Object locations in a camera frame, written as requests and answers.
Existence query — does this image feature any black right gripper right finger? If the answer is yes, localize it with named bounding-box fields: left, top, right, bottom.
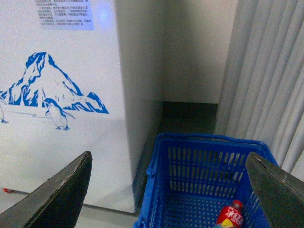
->
left=245, top=152, right=304, bottom=228

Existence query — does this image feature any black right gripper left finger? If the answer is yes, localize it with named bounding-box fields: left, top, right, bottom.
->
left=0, top=151, right=92, bottom=228

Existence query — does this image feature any red iced tea bottle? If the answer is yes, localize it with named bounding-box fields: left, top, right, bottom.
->
left=213, top=199, right=244, bottom=228

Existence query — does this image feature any blue plastic shopping basket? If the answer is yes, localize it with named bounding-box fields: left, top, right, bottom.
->
left=134, top=133, right=275, bottom=228

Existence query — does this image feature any white pleated curtain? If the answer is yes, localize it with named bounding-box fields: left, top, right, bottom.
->
left=215, top=0, right=304, bottom=180

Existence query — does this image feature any white blue chest freezer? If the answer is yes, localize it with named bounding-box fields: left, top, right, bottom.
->
left=0, top=0, right=166, bottom=213

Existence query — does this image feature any white notice sticker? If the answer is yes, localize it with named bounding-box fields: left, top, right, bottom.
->
left=35, top=0, right=94, bottom=31

